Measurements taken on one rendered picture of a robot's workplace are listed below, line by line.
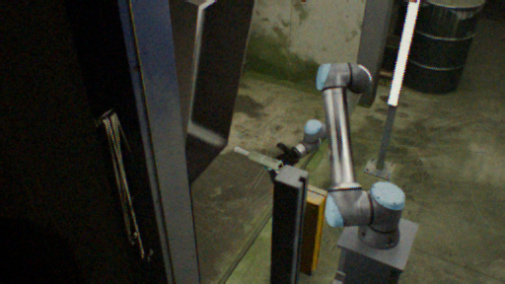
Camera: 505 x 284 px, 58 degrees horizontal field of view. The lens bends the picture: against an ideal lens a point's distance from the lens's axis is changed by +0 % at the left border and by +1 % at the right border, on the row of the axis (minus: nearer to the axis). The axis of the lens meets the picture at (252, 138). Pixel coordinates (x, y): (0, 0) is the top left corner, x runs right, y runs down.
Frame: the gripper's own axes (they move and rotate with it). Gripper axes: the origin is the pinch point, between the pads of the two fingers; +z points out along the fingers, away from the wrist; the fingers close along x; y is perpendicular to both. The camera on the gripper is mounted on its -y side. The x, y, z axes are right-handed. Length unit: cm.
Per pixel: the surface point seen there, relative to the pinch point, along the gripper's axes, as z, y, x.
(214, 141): 3, -7, 55
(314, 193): 58, -58, -129
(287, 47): -135, -18, 144
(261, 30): -126, -39, 162
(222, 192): 7, 35, 67
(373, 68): -168, 14, 75
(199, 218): 33, 36, 55
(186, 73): 34, -72, -20
